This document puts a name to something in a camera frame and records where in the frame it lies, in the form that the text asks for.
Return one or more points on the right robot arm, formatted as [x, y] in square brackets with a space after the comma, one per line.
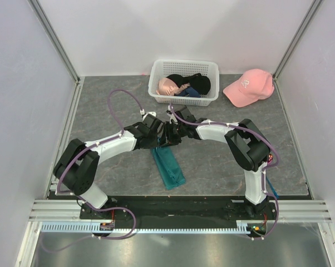
[249, 148]

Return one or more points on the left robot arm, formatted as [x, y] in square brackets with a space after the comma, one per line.
[77, 167]

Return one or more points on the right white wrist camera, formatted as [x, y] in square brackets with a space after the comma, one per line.
[172, 118]

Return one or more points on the peach satin garment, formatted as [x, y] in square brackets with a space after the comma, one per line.
[168, 87]

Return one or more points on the navy blue garment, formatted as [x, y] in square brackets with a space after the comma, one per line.
[189, 92]

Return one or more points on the light blue cable duct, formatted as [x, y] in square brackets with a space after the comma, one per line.
[98, 227]

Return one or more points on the teal satin napkin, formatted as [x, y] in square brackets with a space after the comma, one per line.
[168, 167]

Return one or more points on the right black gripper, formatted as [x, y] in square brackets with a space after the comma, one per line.
[168, 139]

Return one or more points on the white plastic basket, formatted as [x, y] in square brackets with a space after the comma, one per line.
[163, 68]

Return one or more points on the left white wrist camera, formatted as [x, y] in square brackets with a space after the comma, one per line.
[144, 114]

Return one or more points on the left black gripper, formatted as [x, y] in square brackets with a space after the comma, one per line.
[153, 145]

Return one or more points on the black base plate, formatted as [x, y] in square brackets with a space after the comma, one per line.
[178, 211]

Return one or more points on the iridescent pink spoon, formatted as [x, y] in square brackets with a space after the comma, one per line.
[270, 158]

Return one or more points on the black garment in basket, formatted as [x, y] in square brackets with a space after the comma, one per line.
[197, 81]

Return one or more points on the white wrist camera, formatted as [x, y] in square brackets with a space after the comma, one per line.
[172, 118]
[144, 114]

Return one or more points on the pink baseball cap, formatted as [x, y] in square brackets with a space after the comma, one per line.
[252, 86]

